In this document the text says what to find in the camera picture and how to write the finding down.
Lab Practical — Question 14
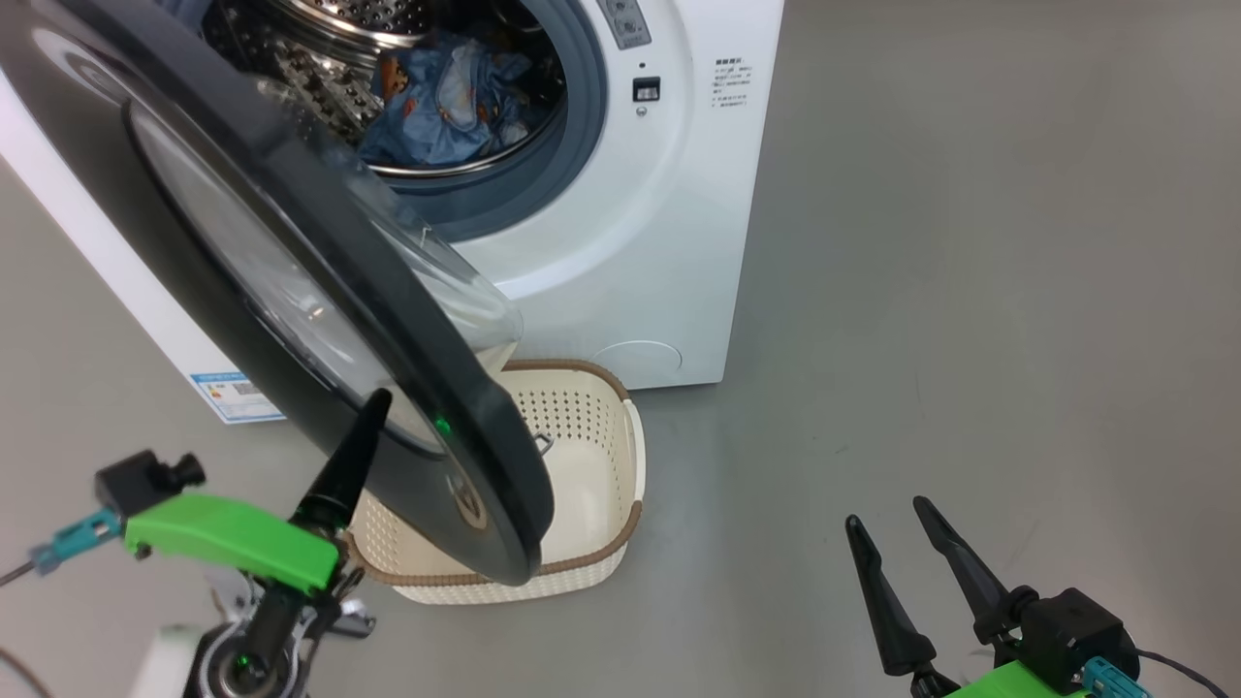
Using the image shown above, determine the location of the dark round glass washer door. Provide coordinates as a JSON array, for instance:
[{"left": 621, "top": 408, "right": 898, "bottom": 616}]
[{"left": 0, "top": 0, "right": 556, "bottom": 586}]

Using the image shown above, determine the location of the steel perforated washer drum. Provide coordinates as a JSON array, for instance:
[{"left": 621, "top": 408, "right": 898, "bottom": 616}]
[{"left": 199, "top": 0, "right": 568, "bottom": 180}]

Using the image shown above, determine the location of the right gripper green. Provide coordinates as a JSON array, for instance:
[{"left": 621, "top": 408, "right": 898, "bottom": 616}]
[{"left": 844, "top": 495, "right": 1092, "bottom": 698}]

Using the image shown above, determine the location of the teal plug camera cable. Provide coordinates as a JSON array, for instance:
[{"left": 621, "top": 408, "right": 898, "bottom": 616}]
[
  {"left": 0, "top": 512, "right": 125, "bottom": 588},
  {"left": 1084, "top": 648, "right": 1213, "bottom": 698}
]

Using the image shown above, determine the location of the cream perforated laundry basket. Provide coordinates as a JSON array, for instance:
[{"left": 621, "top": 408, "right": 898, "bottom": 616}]
[{"left": 344, "top": 359, "right": 646, "bottom": 605}]

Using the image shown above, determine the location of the grey warning sticker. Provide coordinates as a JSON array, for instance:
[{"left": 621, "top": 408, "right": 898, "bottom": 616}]
[{"left": 596, "top": 0, "right": 652, "bottom": 49}]

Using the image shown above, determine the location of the round white filter cover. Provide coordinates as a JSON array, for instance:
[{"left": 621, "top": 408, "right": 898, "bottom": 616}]
[{"left": 591, "top": 339, "right": 684, "bottom": 385}]

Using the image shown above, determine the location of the blue fox print garment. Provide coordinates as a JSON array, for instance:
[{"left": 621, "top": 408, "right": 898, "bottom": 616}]
[{"left": 359, "top": 48, "right": 486, "bottom": 168}]

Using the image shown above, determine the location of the blue energy label sticker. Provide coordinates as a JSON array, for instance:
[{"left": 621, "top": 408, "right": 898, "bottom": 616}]
[{"left": 189, "top": 371, "right": 287, "bottom": 425}]

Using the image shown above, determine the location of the white front-load washing machine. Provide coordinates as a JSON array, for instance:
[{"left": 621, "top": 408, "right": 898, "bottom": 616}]
[{"left": 0, "top": 0, "right": 784, "bottom": 425}]

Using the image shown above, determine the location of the grey rubber door gasket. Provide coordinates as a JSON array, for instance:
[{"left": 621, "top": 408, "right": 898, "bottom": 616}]
[{"left": 388, "top": 0, "right": 610, "bottom": 243}]

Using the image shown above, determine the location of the teal plug right camera cable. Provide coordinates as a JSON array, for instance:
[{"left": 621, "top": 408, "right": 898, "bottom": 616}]
[{"left": 1084, "top": 648, "right": 1213, "bottom": 698}]

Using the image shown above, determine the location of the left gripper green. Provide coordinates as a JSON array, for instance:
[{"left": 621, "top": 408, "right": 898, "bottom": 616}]
[{"left": 124, "top": 390, "right": 394, "bottom": 698}]

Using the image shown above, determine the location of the teal plug left camera cable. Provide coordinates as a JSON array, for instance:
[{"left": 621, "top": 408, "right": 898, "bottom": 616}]
[{"left": 0, "top": 512, "right": 125, "bottom": 588}]

